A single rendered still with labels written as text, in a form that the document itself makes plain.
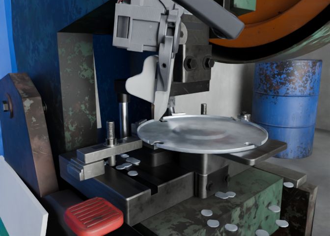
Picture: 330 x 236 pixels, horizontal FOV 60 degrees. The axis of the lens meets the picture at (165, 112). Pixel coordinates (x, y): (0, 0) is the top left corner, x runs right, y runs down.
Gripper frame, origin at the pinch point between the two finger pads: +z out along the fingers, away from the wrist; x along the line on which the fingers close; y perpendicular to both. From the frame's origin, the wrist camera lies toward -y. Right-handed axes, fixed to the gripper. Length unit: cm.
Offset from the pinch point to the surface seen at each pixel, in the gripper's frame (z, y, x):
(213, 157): 12.6, -10.6, -18.0
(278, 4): -25, -26, -52
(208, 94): 32, -23, -228
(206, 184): 18.3, -10.0, -16.4
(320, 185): 77, -109, -162
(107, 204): 12.0, 5.3, 6.7
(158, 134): 9.7, 1.7, -19.2
